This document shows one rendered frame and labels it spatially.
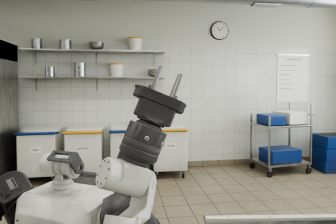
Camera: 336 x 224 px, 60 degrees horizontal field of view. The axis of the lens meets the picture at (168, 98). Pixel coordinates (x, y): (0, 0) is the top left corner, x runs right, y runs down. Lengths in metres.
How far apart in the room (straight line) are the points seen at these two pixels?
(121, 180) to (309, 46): 5.60
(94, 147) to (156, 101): 3.79
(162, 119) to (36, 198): 0.48
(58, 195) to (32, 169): 3.69
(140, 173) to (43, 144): 3.92
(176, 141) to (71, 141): 1.52
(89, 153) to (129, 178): 3.81
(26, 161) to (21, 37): 1.96
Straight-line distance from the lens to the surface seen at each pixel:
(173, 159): 4.48
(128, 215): 0.68
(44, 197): 0.94
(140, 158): 0.62
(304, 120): 5.19
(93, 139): 4.38
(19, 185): 1.07
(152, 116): 0.63
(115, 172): 0.61
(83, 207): 0.86
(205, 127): 5.20
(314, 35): 6.11
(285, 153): 5.09
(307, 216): 1.38
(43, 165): 0.94
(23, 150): 4.59
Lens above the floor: 1.43
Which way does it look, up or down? 2 degrees down
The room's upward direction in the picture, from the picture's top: straight up
